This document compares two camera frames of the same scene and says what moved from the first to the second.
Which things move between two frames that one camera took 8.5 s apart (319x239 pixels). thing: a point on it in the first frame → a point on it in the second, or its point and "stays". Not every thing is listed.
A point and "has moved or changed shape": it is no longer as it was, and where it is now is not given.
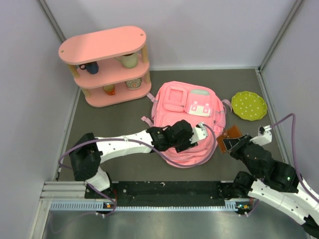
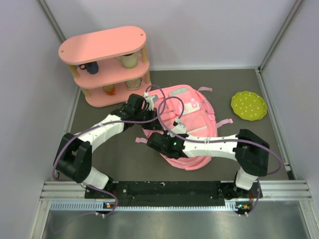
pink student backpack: (195, 103) has moved or changed shape
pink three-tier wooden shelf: (110, 67) stays
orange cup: (109, 89) stays
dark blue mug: (92, 67) stays
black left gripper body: (180, 145) → (145, 114)
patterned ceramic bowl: (133, 84) stays
